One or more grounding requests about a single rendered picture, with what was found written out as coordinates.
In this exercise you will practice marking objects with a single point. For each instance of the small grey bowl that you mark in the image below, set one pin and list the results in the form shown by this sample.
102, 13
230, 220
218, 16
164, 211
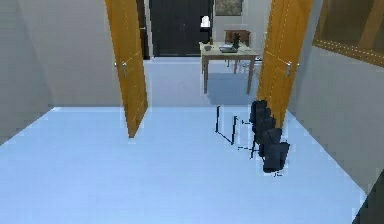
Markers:
208, 48

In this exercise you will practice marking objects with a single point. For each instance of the pale wooden table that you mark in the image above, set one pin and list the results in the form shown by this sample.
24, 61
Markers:
226, 55

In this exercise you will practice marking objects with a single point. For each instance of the grey laptop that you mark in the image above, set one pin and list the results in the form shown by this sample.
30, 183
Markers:
228, 49

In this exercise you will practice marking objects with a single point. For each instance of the small dark bottle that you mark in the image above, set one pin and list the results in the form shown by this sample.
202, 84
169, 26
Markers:
211, 41

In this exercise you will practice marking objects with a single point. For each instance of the orange room door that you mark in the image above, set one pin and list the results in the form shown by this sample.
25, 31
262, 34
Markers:
130, 66
283, 40

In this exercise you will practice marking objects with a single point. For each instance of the black upright object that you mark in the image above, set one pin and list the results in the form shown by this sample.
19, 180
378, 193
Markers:
236, 40

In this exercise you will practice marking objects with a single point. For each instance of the black double door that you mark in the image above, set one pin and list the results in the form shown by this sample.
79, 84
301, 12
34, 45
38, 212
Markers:
176, 26

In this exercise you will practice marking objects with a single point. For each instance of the brown wooden chair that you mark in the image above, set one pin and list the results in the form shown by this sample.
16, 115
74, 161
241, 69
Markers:
245, 36

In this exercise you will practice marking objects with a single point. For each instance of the dark brown room door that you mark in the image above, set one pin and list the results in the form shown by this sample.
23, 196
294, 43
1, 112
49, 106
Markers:
143, 30

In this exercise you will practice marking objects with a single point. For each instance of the dark grey furniture corner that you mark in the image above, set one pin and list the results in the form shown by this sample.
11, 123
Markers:
373, 206

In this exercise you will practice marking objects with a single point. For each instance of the grey framed wall picture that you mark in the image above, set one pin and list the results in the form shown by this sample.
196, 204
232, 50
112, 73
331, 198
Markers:
228, 7

